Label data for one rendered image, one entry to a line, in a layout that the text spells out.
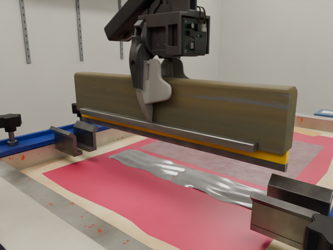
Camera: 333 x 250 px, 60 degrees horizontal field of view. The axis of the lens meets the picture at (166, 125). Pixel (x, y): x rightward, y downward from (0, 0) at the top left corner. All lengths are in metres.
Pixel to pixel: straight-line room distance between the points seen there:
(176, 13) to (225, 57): 4.20
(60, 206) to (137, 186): 0.15
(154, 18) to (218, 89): 0.13
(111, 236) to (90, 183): 0.21
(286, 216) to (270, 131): 0.09
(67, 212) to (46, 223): 0.11
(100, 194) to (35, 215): 0.22
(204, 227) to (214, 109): 0.16
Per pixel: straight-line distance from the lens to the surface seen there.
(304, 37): 4.15
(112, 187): 0.51
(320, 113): 1.11
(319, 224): 0.25
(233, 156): 0.39
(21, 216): 0.30
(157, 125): 0.42
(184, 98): 0.40
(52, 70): 2.63
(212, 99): 0.37
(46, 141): 0.65
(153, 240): 0.39
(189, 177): 0.53
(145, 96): 0.42
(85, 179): 0.55
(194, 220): 0.42
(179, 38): 0.37
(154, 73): 0.41
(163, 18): 0.39
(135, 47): 0.41
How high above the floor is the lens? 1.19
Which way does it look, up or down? 15 degrees down
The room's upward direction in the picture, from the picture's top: straight up
